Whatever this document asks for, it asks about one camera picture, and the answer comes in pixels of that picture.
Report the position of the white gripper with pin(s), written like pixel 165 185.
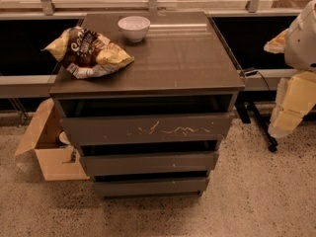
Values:
pixel 302 46

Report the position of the grey top drawer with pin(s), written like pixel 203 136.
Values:
pixel 146 129

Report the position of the grey drawer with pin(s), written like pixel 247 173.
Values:
pixel 146 129
pixel 152 187
pixel 149 163

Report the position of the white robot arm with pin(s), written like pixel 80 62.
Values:
pixel 296 96

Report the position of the grey drawer cabinet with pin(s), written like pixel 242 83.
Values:
pixel 181 68

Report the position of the grey bottom drawer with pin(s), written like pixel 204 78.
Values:
pixel 152 187

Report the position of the grey middle drawer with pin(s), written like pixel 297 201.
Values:
pixel 149 163

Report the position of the open cardboard box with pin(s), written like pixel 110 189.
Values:
pixel 57 160

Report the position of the black wheeled stand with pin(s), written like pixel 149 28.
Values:
pixel 243 109

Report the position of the white ceramic bowl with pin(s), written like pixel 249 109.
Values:
pixel 134 28

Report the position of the yellow brown chip bag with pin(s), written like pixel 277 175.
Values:
pixel 87 54

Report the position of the white cup in box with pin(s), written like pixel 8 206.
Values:
pixel 63 138

